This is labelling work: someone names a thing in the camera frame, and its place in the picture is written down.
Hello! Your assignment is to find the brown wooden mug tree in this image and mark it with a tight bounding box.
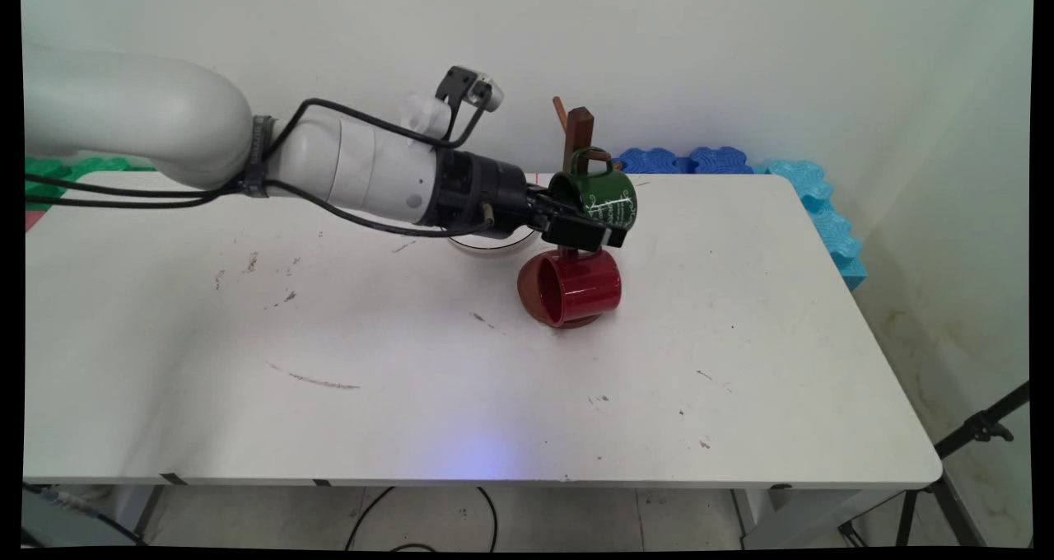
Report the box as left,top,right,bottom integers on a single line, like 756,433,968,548
517,96,627,331

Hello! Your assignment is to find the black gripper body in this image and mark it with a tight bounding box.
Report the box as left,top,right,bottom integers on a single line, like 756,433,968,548
431,150,550,240

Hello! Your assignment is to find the grey cable strap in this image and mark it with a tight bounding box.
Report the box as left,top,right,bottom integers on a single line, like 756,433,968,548
242,114,275,199

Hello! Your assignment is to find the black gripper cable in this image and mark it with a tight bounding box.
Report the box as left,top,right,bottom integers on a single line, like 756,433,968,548
25,173,495,240

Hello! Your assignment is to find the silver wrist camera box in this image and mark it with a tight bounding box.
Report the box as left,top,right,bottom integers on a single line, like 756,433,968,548
434,65,504,142

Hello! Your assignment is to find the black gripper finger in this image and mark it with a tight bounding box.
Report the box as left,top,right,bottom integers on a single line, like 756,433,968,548
540,212,628,254
527,184,582,216

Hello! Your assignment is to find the black camera cable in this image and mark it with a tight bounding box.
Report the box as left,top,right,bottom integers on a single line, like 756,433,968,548
262,91,492,162

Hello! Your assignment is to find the white plate with black rim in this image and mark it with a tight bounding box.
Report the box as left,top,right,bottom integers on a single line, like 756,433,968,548
447,226,542,257

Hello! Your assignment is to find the black tripod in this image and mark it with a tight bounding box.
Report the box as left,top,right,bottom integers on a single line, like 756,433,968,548
838,379,1032,549

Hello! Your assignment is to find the green mug with white print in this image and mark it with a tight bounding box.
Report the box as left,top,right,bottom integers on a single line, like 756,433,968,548
547,147,640,236

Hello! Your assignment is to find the dark blue foam mat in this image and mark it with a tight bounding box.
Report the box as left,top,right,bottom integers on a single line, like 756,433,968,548
618,147,691,175
687,146,755,175

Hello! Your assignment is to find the red mug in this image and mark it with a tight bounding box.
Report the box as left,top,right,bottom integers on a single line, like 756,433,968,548
534,247,624,329

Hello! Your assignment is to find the black floor cable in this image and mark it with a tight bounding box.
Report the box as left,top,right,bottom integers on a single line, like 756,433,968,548
343,486,500,553

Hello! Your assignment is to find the cyan foam mat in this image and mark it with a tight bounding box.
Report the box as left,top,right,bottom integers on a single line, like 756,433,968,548
753,159,868,292

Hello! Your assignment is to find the green foam mat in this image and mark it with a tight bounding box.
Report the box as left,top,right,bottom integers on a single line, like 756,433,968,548
25,155,159,212

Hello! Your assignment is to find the grey metal table leg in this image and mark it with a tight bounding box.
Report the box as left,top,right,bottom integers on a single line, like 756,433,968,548
132,484,169,546

